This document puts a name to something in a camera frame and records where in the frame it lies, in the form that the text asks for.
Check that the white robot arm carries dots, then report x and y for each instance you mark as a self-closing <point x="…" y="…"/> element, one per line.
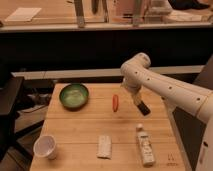
<point x="193" y="99"/>

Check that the white folded cloth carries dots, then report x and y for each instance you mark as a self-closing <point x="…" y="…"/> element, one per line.
<point x="104" y="147"/>

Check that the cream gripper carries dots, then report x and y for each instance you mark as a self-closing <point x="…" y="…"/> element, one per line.
<point x="137" y="99"/>

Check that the black chair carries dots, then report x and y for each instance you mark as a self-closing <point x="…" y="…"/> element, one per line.
<point x="10" y="95"/>

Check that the white plastic cup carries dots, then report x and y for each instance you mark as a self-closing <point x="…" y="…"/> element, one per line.
<point x="45" y="147"/>

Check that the black rectangular bar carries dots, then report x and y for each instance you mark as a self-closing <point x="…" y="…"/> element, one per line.
<point x="143" y="108"/>

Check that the white bottle with cap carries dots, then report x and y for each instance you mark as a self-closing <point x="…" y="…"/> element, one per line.
<point x="145" y="147"/>

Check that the green bowl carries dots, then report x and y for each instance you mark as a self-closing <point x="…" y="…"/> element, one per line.
<point x="74" y="96"/>

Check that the white paper sheet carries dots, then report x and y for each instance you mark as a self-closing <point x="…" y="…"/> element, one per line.
<point x="23" y="14"/>

